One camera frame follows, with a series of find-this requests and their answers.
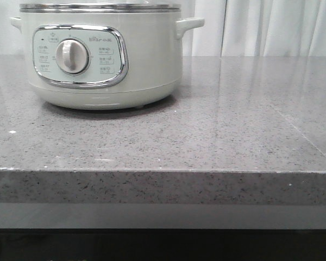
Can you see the pale green electric cooking pot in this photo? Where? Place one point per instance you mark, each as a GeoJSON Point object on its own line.
{"type": "Point", "coordinates": [103, 63]}

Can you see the white pleated curtain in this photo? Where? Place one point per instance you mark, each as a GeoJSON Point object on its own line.
{"type": "Point", "coordinates": [231, 28]}

